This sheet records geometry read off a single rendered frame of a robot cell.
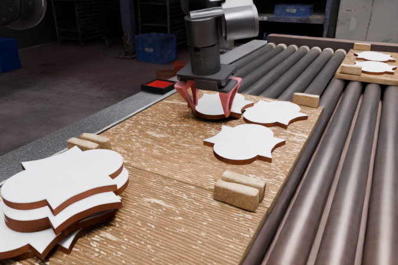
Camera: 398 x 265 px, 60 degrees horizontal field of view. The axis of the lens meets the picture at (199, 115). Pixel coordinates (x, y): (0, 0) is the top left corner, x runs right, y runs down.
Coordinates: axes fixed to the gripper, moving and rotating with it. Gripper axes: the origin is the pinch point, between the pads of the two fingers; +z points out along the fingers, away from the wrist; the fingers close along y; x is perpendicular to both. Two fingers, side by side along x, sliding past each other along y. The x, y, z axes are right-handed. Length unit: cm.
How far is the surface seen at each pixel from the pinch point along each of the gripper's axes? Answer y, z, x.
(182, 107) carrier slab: 8.6, 2.3, -2.4
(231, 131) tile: -7.2, 0.0, 5.8
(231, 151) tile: -10.1, -1.3, 12.7
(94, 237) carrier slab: -3.9, -5.2, 37.1
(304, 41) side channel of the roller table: 3, 21, -95
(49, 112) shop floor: 241, 115, -117
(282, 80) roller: -4.0, 11.4, -38.3
